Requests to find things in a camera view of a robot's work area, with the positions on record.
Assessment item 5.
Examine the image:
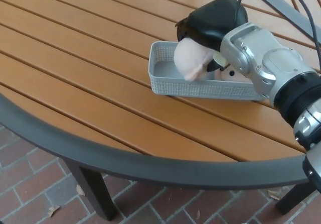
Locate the peach plush dumpling smiling face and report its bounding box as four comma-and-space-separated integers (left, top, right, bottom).
215, 68, 248, 83

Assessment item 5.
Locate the grey perforated plastic basket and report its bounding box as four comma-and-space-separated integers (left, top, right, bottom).
147, 41, 268, 102

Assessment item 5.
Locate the grey metal table crossbar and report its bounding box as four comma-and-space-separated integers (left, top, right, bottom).
244, 0, 321, 43

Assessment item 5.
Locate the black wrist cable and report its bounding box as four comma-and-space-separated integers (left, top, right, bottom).
234, 0, 321, 50

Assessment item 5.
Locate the dark grey table rim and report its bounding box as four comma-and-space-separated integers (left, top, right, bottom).
0, 93, 310, 192

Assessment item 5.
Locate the dark metal table leg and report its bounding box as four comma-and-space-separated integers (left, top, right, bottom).
65, 162, 118, 221
275, 182, 313, 215

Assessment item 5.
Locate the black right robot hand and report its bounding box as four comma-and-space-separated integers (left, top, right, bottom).
176, 0, 249, 73

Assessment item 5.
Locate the peach plush dumpling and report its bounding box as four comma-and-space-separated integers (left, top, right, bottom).
174, 38, 217, 81

